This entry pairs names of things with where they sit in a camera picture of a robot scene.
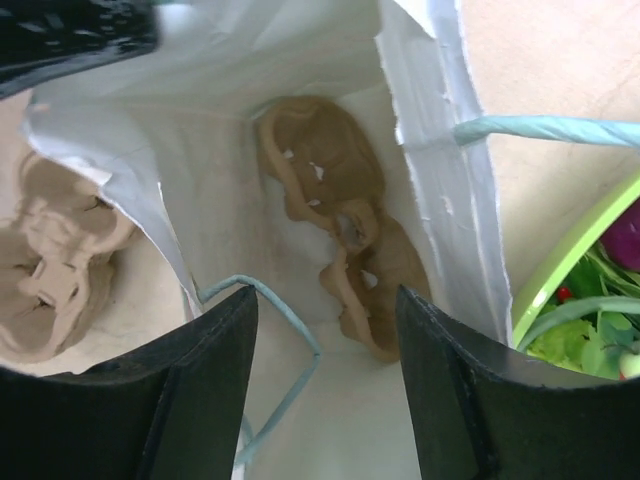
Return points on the purple toy onion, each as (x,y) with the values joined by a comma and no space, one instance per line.
(621,239)

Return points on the green toy scallions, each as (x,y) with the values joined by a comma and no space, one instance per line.
(590,324)

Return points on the green plastic tray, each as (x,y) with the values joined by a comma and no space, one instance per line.
(555,267)

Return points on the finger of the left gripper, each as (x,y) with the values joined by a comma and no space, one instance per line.
(45,40)

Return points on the brown pulp cup carrier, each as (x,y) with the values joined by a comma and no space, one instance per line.
(333,179)
(56,269)

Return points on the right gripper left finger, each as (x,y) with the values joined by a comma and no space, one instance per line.
(170,409)

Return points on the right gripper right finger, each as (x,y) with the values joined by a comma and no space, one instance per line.
(481,410)

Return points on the green paper gift bag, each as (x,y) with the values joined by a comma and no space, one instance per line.
(174,132)

